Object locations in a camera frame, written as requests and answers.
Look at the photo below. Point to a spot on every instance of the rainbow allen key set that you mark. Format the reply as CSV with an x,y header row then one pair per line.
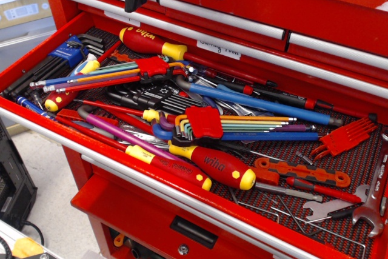
x,y
93,76
199,125

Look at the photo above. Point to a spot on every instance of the black Allen key set blue holder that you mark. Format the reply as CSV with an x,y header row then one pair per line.
x,y
66,56

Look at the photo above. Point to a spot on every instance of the black Torx key set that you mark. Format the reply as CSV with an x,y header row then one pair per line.
x,y
154,97

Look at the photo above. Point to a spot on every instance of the large purple Allen key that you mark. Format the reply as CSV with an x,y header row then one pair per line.
x,y
83,111

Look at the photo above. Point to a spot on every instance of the large blue Allen key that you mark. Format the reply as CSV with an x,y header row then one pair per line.
x,y
249,101

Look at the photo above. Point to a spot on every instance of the red plastic key holder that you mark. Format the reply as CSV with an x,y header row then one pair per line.
x,y
344,138

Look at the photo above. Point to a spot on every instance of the large red yellow Wiha screwdriver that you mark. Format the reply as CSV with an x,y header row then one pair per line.
x,y
142,41

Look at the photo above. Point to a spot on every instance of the thin red screwdriver yellow collar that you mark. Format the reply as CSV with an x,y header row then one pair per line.
x,y
147,115

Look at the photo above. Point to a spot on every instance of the blue pen screwdriver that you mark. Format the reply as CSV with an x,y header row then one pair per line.
x,y
22,101

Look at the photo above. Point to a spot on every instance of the red tool chest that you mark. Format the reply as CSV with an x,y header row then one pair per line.
x,y
331,50

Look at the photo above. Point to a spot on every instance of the red yellow Wiha screwdriver front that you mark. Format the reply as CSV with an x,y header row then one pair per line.
x,y
222,167

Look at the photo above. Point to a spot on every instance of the slim red yellow screwdriver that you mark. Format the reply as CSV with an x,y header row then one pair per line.
x,y
182,170

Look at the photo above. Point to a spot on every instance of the black red precision screwdriver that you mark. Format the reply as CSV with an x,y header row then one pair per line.
x,y
281,97

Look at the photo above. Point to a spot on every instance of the black box on floor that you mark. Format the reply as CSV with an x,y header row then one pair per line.
x,y
18,192

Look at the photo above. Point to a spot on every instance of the small red precision screwdriver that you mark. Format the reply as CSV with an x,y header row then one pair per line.
x,y
305,185

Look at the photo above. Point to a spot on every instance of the silver hex bit shaft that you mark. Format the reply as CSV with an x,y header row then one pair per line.
x,y
285,191

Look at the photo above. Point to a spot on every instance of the orange black flat tool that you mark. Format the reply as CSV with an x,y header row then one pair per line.
x,y
306,172

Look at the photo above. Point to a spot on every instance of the flat thin steel spanner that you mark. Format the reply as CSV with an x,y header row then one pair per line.
x,y
321,210

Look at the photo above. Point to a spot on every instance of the steel open-end wrench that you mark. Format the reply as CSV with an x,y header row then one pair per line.
x,y
370,210

